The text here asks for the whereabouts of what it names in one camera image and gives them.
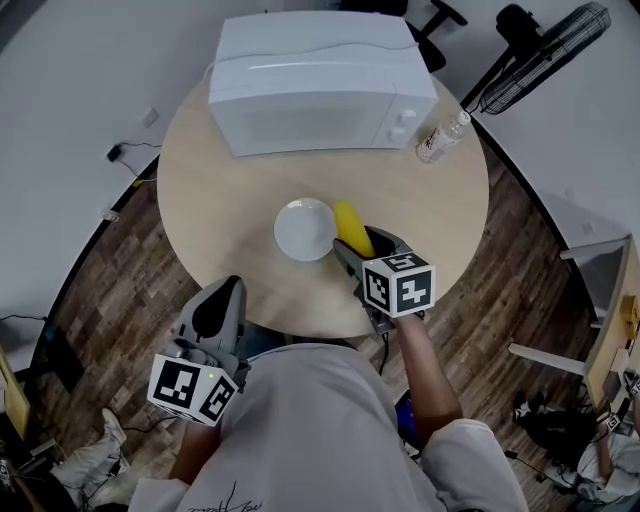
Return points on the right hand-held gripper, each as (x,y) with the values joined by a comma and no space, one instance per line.
(410,290)

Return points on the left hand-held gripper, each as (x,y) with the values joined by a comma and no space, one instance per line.
(172,387)

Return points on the yellow banana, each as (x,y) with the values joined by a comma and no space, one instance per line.
(347,225)

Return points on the white round plate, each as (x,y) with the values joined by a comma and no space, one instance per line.
(300,230)

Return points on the person's right forearm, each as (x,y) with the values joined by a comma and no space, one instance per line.
(425,385)

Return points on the person's left forearm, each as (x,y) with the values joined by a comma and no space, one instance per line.
(195,450)

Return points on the person's grey trousers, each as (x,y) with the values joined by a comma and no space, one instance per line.
(265,342)

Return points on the labelled clear water bottle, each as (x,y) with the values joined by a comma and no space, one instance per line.
(442,137)

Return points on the person's white shirt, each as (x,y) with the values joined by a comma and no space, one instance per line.
(310,430)

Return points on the black flat panel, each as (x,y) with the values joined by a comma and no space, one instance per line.
(65,357)

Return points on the black device with purple screen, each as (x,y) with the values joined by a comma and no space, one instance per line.
(407,420)

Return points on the white microwave oven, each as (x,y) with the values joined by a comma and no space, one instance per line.
(310,85)

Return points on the light wooden shelf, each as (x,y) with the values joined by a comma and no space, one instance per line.
(12,395)

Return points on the black chair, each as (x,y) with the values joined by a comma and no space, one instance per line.
(432,45)

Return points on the white framed wooden desk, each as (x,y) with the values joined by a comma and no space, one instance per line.
(607,340)

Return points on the black standing fan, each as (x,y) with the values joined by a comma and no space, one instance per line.
(545,65)

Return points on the black wall power adapter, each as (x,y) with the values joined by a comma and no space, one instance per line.
(115,152)

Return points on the white wall socket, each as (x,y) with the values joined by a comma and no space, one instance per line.
(150,116)

